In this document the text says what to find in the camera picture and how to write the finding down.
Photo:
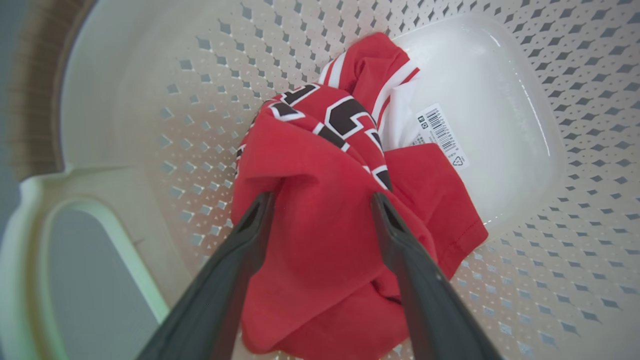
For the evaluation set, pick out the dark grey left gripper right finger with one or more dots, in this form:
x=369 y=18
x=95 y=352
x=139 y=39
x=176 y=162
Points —
x=435 y=305

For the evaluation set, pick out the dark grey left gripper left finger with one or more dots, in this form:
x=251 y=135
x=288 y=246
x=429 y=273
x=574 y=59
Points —
x=220 y=295

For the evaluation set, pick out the red garment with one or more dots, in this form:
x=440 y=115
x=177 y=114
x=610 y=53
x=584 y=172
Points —
x=325 y=250

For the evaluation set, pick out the white barcode sticker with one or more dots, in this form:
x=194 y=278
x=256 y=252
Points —
x=442 y=134

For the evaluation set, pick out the white perforated laundry basket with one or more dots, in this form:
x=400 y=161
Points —
x=150 y=125

